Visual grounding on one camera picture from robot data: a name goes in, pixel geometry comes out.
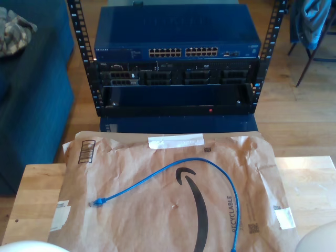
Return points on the blue metal case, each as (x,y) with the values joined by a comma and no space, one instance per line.
(170,124)

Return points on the black rack tray red light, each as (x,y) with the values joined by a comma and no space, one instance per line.
(170,110)

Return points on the long white tape strip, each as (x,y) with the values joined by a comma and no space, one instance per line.
(176,141)

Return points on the black rack server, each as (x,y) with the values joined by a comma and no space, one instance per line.
(178,68)

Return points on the brown packing paper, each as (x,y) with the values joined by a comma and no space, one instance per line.
(144,210)

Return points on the blue sofa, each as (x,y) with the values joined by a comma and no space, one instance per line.
(34,105)

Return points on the white paper shipping label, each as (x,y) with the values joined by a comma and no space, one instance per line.
(60,215)

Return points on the dark metal chair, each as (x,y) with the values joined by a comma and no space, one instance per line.
(302,73)

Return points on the short white tape strip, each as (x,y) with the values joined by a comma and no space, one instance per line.
(284,218)

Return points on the blue-grey jacket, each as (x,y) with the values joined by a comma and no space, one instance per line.
(309,21)

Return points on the camouflage cloth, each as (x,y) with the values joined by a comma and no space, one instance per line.
(15,34)

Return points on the blue network switch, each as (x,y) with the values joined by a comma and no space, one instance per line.
(170,26)

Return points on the black rack frame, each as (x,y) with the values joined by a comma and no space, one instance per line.
(78,26)

